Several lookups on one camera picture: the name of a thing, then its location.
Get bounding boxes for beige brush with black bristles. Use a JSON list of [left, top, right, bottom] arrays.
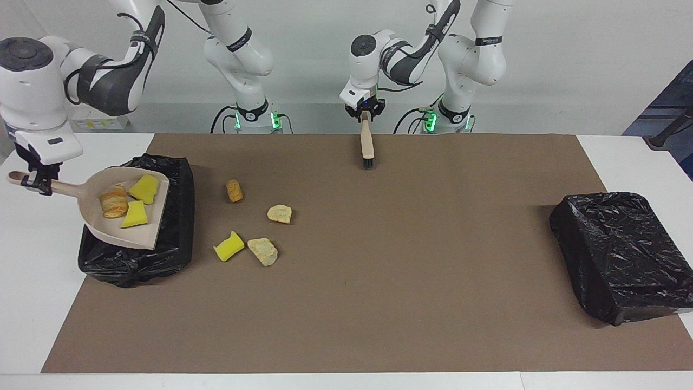
[[360, 110, 375, 170]]

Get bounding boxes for beige plastic dustpan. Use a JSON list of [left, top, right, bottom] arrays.
[[7, 166, 171, 250]]

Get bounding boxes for tan lump with orange streaks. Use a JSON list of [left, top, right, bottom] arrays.
[[99, 186, 129, 219]]

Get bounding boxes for yellow sponge piece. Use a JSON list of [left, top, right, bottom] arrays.
[[213, 231, 245, 262], [120, 200, 148, 229], [128, 174, 159, 205]]

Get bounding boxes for bin lined with black bag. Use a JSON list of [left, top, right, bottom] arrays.
[[549, 191, 693, 327], [77, 153, 195, 289]]

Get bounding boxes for white power socket box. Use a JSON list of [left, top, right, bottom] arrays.
[[71, 108, 130, 131]]

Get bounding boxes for large pale tan crumpled lump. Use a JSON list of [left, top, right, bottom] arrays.
[[247, 237, 279, 267]]

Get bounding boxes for brown table mat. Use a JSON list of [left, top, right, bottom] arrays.
[[41, 133, 693, 374]]

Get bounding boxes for black stand leg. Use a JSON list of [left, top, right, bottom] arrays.
[[643, 106, 693, 151]]

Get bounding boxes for dark blue panel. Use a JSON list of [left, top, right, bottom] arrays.
[[622, 58, 693, 182]]

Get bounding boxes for black base cables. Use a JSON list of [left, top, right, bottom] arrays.
[[393, 92, 447, 134], [210, 105, 294, 134]]

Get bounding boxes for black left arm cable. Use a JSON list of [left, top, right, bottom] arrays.
[[376, 3, 453, 94]]

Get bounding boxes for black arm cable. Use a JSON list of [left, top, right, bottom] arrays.
[[64, 0, 214, 106], [376, 3, 453, 94]]

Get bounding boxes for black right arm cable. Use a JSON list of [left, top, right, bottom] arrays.
[[64, 0, 214, 106]]

